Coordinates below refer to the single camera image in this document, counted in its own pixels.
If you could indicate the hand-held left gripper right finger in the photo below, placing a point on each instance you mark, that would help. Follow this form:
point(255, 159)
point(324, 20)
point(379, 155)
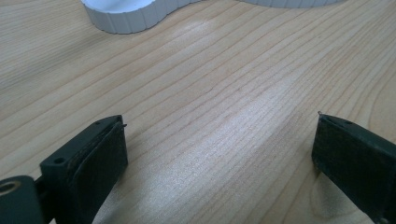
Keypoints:
point(355, 165)

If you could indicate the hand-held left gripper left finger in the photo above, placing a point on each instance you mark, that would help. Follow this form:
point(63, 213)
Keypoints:
point(87, 168)

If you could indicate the white key holder stand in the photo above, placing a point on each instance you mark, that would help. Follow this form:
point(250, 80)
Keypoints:
point(124, 18)

